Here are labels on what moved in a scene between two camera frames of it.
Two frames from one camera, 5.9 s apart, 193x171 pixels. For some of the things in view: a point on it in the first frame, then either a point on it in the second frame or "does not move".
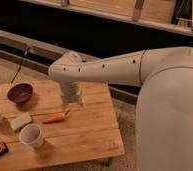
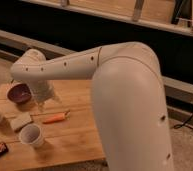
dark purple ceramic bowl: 20,92 does not move
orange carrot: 57,117 does not move
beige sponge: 18,121 does not move
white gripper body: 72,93 -> 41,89
